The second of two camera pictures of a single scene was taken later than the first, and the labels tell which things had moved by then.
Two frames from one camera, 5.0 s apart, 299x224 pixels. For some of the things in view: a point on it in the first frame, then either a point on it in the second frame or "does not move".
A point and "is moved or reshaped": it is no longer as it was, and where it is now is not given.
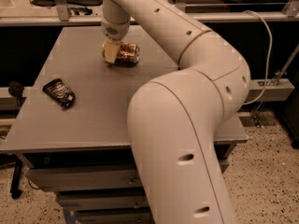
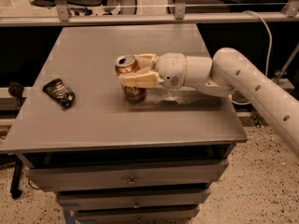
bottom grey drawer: [135, 215] does not move
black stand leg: [15, 190] does not move
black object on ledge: [16, 90] does not move
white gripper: [115, 32] to [170, 68]
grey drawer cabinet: [72, 127] does not move
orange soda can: [121, 53] is moved or reshaped
